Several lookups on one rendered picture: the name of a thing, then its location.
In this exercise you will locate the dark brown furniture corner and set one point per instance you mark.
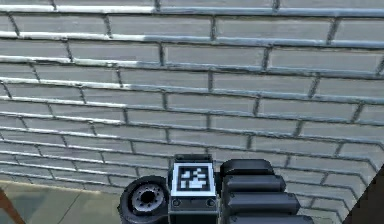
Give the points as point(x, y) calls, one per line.
point(370, 203)

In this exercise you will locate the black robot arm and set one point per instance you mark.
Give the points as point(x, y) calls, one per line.
point(256, 195)

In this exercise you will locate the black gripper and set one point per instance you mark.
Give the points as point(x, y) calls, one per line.
point(145, 200)

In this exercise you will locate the brown wooden furniture leg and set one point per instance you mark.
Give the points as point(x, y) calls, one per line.
point(8, 208)

